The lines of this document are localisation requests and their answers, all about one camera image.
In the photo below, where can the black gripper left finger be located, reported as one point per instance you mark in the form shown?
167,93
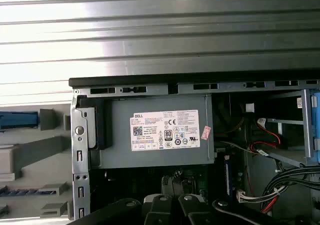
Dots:
160,210

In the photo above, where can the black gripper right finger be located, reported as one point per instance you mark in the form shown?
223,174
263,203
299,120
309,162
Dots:
192,210

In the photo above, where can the RAM stick blue label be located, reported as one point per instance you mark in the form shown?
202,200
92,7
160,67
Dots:
227,175

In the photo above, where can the grey power supply unit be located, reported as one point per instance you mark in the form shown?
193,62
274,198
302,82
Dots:
120,125

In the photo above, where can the black open PC case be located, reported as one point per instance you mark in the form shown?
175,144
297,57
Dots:
175,76

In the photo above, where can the grey parts rack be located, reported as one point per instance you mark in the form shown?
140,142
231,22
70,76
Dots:
37,147

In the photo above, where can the grey optical drive cage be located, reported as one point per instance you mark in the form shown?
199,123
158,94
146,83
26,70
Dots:
305,125

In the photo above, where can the dark RAM stick spare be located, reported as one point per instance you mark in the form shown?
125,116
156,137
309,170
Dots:
17,192

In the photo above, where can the blue plastic bay latch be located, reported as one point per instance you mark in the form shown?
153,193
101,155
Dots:
315,115

